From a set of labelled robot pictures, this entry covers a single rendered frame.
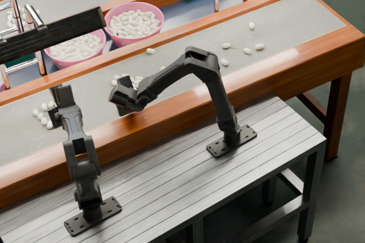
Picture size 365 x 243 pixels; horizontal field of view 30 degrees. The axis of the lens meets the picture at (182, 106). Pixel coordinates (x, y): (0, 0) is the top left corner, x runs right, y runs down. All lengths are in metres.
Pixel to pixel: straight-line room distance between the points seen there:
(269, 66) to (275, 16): 0.37
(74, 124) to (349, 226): 1.55
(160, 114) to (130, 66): 0.34
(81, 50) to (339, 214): 1.39
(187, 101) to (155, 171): 0.31
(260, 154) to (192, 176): 0.27
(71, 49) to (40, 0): 0.41
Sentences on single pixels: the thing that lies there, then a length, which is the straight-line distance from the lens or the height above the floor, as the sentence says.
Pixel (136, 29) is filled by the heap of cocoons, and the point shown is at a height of 0.74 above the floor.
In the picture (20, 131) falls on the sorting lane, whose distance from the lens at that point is 2.64.
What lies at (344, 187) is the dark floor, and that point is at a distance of 3.37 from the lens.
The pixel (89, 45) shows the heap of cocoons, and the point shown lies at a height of 0.74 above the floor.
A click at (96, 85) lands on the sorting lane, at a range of 2.76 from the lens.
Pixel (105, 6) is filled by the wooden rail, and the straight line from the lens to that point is 3.13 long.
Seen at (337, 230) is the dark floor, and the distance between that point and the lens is 3.21.
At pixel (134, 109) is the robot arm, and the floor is 0.87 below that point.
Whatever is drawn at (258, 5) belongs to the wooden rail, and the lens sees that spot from 3.10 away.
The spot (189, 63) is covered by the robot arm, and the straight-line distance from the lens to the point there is 2.26.
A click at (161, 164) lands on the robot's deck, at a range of 2.53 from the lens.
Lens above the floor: 2.59
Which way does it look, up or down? 45 degrees down
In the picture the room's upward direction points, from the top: 3 degrees counter-clockwise
